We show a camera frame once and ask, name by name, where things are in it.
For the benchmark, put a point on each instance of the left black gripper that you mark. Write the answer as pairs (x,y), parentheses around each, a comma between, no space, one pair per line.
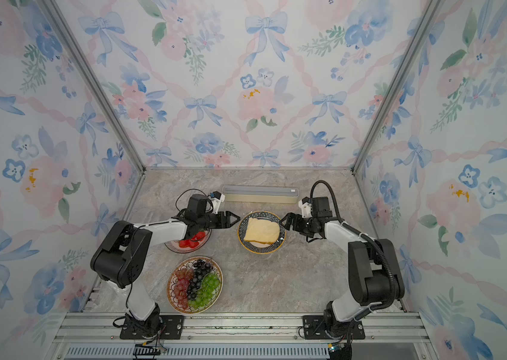
(227,218)

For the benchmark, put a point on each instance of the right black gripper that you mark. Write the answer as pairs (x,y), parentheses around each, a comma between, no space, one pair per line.
(288,217)

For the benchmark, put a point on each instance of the cream plastic wrap dispenser box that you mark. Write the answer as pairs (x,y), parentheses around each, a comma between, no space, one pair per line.
(260,194)

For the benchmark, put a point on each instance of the dark blue yellow-rimmed plate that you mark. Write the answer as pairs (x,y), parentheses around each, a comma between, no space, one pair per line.
(261,232)

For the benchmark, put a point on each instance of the glass bowl with striped rim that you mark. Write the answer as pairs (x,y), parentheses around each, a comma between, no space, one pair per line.
(173,245)

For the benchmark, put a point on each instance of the round plate with grapes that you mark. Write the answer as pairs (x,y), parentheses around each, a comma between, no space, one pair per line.
(195,284)

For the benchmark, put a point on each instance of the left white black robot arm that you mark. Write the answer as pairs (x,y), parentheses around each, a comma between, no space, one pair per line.
(120,258)

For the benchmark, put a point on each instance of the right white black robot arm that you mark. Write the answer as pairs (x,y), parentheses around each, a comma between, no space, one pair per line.
(374,276)

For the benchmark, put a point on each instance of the slice of bread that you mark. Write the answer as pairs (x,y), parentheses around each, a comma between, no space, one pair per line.
(262,232)

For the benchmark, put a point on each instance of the red strawberries pile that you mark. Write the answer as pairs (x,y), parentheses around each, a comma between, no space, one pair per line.
(194,241)

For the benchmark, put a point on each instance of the mixed colour grapes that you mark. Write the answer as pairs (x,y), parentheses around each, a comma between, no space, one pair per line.
(196,284)

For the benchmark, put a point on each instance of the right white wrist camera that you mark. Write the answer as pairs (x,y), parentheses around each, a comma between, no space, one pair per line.
(305,207)

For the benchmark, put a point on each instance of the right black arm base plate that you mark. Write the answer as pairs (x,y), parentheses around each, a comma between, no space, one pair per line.
(319,327)

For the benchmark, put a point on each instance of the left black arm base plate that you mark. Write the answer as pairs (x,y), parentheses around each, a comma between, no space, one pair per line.
(164,327)

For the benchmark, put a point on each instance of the aluminium mounting rail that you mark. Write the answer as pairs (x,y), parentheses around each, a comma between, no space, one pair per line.
(244,336)

